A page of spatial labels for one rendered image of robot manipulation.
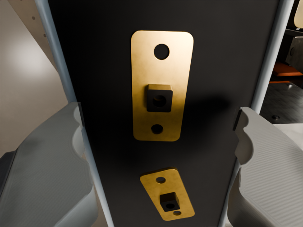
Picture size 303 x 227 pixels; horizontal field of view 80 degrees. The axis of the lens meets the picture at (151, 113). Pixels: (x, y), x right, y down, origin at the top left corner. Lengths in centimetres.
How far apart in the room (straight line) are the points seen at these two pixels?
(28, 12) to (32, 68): 95
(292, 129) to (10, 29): 155
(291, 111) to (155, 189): 19
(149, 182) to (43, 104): 156
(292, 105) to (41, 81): 153
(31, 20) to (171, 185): 60
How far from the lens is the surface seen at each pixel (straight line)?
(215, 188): 21
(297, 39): 35
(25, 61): 161
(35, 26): 68
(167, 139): 15
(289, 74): 54
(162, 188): 20
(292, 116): 27
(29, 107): 179
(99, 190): 20
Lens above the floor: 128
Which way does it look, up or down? 58 degrees down
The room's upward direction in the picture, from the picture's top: 179 degrees counter-clockwise
